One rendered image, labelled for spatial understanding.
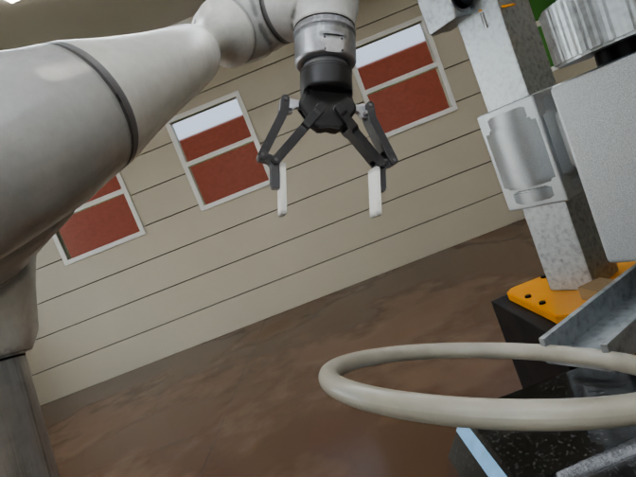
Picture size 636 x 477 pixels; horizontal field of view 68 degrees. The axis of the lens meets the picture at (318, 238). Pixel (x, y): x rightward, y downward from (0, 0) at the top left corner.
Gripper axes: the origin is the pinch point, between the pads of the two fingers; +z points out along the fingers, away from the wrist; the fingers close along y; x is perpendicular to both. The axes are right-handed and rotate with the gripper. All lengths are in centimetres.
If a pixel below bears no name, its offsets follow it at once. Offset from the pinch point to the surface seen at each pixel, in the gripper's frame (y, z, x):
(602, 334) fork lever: 55, 21, 10
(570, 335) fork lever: 49, 21, 12
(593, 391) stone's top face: 75, 38, 34
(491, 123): 94, -50, 92
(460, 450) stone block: 47, 54, 50
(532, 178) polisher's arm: 104, -27, 83
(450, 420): 6.6, 24.7, -18.3
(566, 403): 16.4, 22.8, -23.1
